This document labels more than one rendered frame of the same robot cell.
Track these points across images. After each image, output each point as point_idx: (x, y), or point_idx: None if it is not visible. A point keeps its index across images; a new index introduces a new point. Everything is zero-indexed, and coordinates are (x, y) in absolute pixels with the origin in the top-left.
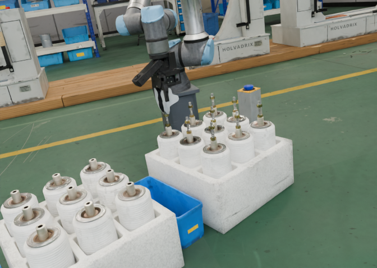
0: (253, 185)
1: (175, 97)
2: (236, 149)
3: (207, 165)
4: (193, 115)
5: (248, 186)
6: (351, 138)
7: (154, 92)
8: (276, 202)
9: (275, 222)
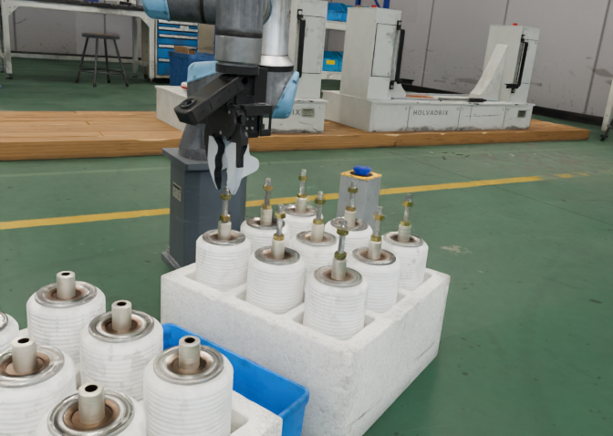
0: (394, 358)
1: (253, 162)
2: (371, 282)
3: (324, 310)
4: (271, 206)
5: (389, 360)
6: (498, 283)
7: (208, 145)
8: (419, 392)
9: (433, 435)
